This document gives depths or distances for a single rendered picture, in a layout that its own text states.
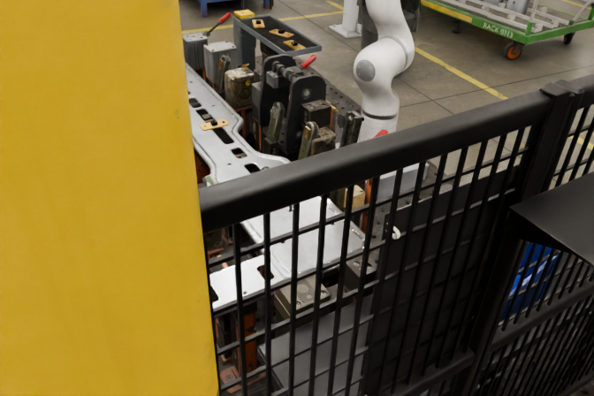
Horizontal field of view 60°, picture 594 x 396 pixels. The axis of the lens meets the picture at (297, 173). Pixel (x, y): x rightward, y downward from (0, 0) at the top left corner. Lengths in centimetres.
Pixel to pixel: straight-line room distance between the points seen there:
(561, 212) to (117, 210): 49
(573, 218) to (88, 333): 49
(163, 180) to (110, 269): 4
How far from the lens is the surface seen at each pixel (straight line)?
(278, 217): 120
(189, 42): 207
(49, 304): 21
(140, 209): 19
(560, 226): 58
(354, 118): 117
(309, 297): 94
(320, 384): 87
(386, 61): 154
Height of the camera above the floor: 176
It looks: 34 degrees down
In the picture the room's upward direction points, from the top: 2 degrees clockwise
